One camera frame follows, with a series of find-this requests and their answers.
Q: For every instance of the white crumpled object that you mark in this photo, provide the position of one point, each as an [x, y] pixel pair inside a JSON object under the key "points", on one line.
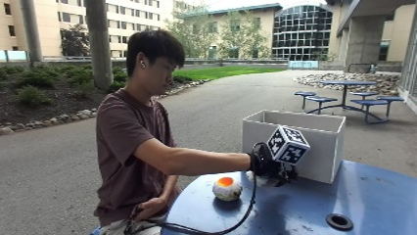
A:
{"points": [[260, 179]]}

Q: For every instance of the white cube with black markers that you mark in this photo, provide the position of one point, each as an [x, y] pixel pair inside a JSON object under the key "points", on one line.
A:
{"points": [[286, 145]]}

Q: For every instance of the white open box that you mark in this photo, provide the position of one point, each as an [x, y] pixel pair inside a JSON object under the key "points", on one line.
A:
{"points": [[321, 147]]}

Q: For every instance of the white ball with orange patch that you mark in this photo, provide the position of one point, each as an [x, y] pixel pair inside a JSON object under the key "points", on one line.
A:
{"points": [[226, 189]]}

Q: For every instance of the the person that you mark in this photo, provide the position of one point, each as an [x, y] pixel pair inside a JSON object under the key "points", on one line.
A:
{"points": [[125, 137]]}

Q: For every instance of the blue picnic seat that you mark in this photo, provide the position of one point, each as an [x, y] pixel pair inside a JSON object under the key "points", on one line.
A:
{"points": [[364, 94], [369, 102], [390, 98], [305, 93], [321, 99]]}

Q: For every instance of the blue round picnic table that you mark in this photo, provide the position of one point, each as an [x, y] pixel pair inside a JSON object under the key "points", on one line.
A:
{"points": [[346, 83]]}

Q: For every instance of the pale blue sign panel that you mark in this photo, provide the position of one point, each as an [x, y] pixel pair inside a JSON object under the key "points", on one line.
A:
{"points": [[302, 64]]}

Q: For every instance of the green lawn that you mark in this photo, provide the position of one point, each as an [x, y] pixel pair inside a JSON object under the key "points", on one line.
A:
{"points": [[225, 72]]}

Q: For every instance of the border row of stones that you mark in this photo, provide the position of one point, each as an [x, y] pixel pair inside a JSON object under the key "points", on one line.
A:
{"points": [[52, 119]]}

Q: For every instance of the pile of grey rocks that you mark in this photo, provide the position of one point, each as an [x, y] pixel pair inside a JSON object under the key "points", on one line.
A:
{"points": [[377, 80]]}

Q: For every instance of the dark glass building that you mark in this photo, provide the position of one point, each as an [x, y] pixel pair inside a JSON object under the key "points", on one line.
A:
{"points": [[301, 32]]}

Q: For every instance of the leafy tree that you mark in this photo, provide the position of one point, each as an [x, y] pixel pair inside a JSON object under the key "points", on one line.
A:
{"points": [[241, 36]]}

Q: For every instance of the concrete column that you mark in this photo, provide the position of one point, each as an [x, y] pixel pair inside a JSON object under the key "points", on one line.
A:
{"points": [[365, 42]]}

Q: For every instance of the white earbud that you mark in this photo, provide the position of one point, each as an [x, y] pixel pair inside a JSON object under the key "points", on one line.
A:
{"points": [[143, 64]]}

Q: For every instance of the beige building with green roof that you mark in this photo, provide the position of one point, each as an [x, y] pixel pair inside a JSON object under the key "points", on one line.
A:
{"points": [[260, 23]]}

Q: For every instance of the bed of green shrubs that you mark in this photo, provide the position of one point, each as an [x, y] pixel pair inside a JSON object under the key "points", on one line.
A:
{"points": [[43, 78]]}

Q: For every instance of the thick grey pole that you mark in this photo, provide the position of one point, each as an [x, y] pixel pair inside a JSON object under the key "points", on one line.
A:
{"points": [[99, 42]]}

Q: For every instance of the pale glass railing panel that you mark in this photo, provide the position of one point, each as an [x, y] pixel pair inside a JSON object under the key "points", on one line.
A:
{"points": [[12, 56]]}

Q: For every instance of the beige building with windows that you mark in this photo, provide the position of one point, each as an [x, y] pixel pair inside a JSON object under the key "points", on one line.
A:
{"points": [[131, 19]]}

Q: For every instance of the thin grey pole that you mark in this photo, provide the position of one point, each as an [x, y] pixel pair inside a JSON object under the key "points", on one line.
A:
{"points": [[31, 29]]}

